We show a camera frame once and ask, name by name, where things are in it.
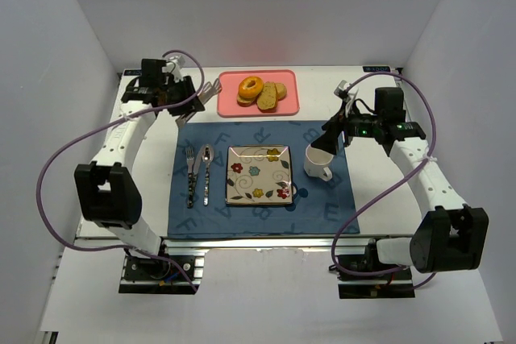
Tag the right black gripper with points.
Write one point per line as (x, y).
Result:
(336, 126)

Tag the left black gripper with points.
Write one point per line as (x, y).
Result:
(193, 99)

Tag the metal tongs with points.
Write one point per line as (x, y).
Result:
(209, 90)

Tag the seeded bread slice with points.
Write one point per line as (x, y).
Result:
(268, 98)
(245, 101)

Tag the orange bagel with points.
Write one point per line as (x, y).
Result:
(250, 87)

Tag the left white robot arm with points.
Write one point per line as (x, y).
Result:
(108, 195)

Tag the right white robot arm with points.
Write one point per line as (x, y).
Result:
(451, 235)

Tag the small bread roll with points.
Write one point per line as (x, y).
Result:
(281, 91)

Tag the seeded bread slice on tray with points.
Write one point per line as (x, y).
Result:
(245, 101)

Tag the white ceramic mug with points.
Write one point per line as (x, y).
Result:
(317, 163)

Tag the pink plastic tray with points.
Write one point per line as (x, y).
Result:
(228, 107)

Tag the blue lettered placemat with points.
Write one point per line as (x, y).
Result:
(319, 207)

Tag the floral square plate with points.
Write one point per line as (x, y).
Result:
(259, 176)

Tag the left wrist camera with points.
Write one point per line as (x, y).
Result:
(174, 65)

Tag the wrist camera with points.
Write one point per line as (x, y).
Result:
(348, 97)
(174, 65)

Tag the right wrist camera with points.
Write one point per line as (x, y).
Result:
(348, 97)

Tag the steel fork black handle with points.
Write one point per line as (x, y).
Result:
(190, 166)

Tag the steel knife black handle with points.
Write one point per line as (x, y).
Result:
(196, 166)

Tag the steel spoon black handle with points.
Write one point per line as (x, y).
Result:
(208, 157)

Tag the aluminium table frame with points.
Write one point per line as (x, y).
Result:
(139, 276)

